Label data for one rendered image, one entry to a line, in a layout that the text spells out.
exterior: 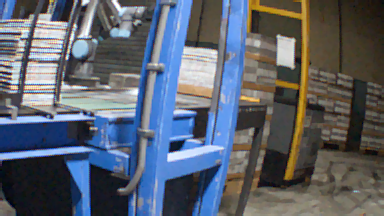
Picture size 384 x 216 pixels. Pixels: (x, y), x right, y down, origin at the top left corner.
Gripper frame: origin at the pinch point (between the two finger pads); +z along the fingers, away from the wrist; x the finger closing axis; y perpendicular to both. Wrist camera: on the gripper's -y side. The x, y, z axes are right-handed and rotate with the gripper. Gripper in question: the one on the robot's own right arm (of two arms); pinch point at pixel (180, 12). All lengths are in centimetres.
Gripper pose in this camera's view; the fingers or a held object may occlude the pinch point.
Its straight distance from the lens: 331.8
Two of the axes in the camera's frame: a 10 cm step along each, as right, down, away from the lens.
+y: -1.7, 9.8, -0.7
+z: 9.8, 1.5, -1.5
